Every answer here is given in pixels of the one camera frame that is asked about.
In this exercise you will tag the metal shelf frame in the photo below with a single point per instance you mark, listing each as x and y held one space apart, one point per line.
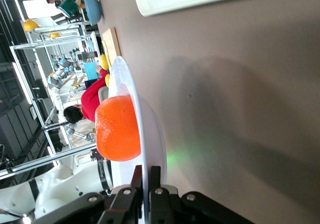
40 114

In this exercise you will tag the blue box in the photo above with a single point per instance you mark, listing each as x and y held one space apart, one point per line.
90 71

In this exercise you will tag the yellow lemon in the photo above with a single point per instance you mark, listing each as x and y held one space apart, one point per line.
103 62
107 80

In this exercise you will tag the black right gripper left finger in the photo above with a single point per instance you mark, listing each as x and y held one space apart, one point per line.
120 206

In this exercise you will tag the wooden cutting board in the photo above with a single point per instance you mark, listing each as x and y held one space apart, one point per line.
112 44

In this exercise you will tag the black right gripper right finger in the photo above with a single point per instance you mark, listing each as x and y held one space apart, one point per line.
162 206

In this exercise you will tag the blue bowl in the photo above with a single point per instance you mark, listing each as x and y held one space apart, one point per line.
92 8

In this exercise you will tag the person in dark top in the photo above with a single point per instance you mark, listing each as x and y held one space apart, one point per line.
53 0

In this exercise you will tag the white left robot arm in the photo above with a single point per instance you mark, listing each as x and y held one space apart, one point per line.
62 184

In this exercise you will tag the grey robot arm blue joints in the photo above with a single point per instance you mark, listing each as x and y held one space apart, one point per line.
58 71
80 133

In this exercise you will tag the yellow hard hat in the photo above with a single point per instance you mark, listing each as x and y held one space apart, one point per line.
30 25
55 34

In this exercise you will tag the white round plate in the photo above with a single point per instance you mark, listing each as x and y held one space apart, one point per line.
152 134

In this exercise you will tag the orange fruit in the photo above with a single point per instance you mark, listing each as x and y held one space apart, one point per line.
117 129

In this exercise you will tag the person in red shirt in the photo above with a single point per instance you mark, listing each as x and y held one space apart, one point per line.
90 99

